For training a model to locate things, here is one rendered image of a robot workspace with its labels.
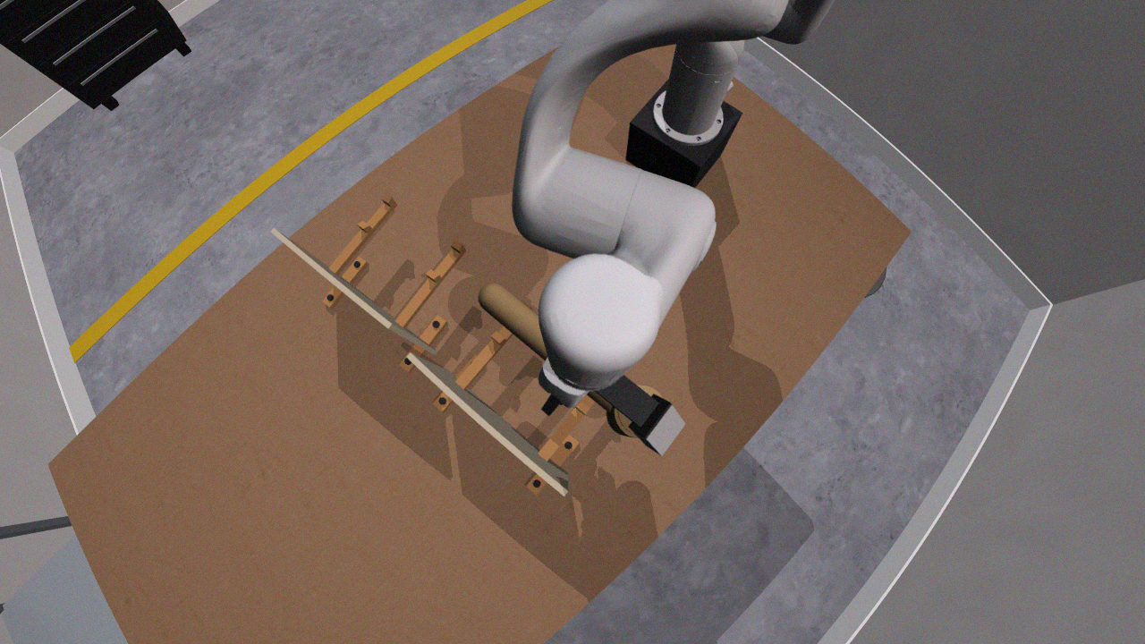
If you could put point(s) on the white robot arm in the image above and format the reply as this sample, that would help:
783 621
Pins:
641 234

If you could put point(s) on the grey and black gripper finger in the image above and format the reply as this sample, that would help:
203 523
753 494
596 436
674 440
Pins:
550 405

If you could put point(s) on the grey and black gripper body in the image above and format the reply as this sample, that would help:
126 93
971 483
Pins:
567 395

